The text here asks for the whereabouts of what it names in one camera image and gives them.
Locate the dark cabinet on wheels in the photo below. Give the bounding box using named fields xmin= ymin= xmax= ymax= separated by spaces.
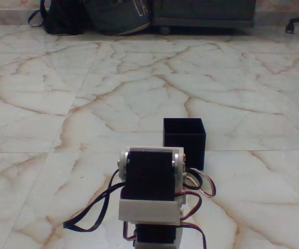
xmin=149 ymin=0 xmax=256 ymax=36

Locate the black flat cable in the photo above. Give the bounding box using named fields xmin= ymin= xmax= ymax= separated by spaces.
xmin=62 ymin=168 xmax=127 ymax=232

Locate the grey fabric bag with print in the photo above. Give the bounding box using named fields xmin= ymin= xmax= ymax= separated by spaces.
xmin=83 ymin=0 xmax=151 ymax=36

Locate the black backpack with blue strap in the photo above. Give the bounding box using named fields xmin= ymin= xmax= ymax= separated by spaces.
xmin=28 ymin=0 xmax=88 ymax=35

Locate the red white black servo cable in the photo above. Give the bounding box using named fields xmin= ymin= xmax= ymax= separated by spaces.
xmin=183 ymin=167 xmax=217 ymax=199

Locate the red brown servo cable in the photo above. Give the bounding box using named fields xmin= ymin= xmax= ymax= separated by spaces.
xmin=176 ymin=190 xmax=208 ymax=249

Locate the black box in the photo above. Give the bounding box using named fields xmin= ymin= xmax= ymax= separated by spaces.
xmin=162 ymin=117 xmax=207 ymax=172

